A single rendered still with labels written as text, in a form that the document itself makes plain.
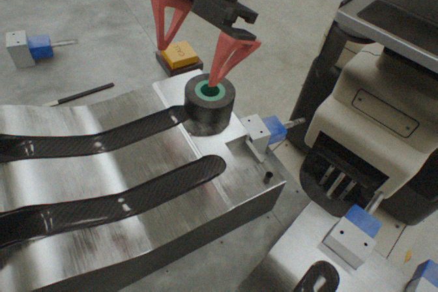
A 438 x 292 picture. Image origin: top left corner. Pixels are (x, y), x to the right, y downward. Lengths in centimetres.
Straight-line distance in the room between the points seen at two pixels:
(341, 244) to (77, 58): 62
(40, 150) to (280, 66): 178
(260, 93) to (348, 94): 121
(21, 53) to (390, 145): 75
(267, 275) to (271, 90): 157
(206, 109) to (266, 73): 157
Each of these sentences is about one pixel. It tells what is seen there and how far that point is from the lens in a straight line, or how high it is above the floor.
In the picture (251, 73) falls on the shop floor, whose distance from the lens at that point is 201.
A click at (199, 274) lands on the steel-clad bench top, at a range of 49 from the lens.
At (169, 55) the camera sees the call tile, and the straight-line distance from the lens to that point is 71.
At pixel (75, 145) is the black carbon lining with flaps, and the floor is 89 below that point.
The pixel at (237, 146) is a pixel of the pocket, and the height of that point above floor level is 86.
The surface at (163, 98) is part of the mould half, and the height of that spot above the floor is 89.
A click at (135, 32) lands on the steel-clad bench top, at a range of 84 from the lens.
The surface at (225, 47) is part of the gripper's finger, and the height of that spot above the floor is 106.
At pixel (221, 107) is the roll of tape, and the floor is 92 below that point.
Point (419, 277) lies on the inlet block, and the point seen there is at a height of 88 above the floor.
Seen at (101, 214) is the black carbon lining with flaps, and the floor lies 89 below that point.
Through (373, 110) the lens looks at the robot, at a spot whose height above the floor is 84.
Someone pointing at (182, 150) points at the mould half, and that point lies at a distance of 47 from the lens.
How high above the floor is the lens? 127
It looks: 51 degrees down
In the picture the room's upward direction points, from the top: 8 degrees clockwise
